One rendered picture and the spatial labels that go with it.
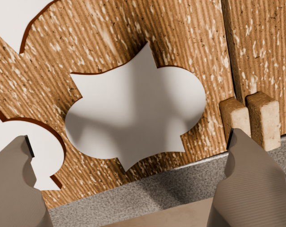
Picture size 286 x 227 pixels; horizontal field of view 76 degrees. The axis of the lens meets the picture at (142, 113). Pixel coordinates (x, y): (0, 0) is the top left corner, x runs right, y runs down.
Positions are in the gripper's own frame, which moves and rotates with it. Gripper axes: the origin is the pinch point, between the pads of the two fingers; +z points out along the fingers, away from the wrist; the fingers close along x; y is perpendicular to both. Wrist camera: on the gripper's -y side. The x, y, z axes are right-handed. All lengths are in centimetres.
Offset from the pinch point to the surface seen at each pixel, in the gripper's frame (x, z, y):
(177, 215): 38, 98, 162
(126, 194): -1.4, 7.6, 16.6
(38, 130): -9.5, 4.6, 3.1
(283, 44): 14.2, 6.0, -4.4
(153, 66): 2.0, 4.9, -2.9
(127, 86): -0.4, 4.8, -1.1
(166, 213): 27, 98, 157
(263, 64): 12.7, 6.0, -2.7
